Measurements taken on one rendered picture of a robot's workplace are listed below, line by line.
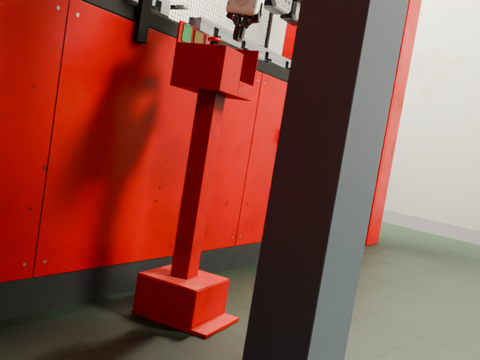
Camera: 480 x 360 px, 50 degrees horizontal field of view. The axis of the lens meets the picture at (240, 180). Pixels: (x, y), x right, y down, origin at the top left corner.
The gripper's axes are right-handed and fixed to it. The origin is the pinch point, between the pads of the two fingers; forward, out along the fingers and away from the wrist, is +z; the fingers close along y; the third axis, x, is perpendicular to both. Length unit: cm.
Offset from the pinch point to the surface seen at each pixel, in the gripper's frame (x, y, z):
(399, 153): 364, -7, 20
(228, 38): 49, -32, -7
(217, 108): -5.9, 2.0, 22.7
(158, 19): -5.5, -25.2, 0.5
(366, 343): 20, 55, 80
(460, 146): 350, 43, 2
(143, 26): -13.7, -23.7, 4.7
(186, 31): -11.9, -9.9, 3.6
